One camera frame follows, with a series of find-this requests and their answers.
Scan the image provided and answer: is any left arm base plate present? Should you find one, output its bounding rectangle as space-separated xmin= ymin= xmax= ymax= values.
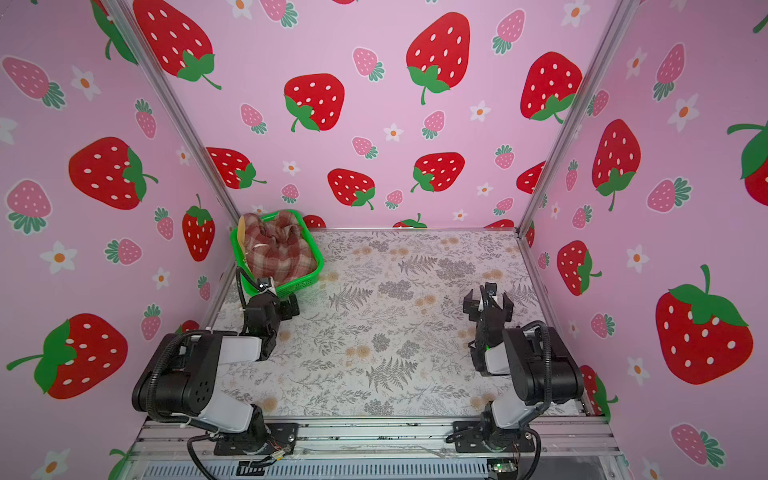
xmin=214 ymin=422 xmax=299 ymax=457

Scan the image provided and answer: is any green circuit board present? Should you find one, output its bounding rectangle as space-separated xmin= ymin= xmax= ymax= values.
xmin=487 ymin=458 xmax=519 ymax=480

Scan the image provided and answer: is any aluminium mounting rail frame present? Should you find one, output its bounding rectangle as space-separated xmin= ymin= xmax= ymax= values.
xmin=118 ymin=416 xmax=633 ymax=479

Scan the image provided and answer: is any left aluminium corner post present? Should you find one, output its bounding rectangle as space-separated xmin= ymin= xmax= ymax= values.
xmin=104 ymin=0 xmax=240 ymax=224

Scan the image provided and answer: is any red plaid skirt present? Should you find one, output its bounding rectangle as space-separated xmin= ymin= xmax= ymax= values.
xmin=243 ymin=210 xmax=317 ymax=286

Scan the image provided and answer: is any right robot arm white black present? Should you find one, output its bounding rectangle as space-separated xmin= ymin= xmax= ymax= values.
xmin=446 ymin=283 xmax=584 ymax=453

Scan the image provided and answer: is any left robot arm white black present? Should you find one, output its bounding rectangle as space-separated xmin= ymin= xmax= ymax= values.
xmin=132 ymin=268 xmax=300 ymax=457

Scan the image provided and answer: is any aluminium corner post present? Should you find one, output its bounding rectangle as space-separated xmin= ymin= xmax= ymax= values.
xmin=516 ymin=0 xmax=639 ymax=239
xmin=104 ymin=0 xmax=240 ymax=224

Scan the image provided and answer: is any right aluminium corner post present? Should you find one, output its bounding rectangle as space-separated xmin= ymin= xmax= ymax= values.
xmin=516 ymin=0 xmax=639 ymax=239

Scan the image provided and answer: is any tan cloth in basket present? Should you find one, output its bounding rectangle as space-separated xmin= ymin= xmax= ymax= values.
xmin=236 ymin=216 xmax=247 ymax=256

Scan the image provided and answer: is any green plastic basket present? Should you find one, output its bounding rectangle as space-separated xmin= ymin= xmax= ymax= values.
xmin=230 ymin=209 xmax=324 ymax=297

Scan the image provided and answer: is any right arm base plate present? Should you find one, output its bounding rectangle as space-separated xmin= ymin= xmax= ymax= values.
xmin=445 ymin=421 xmax=537 ymax=453

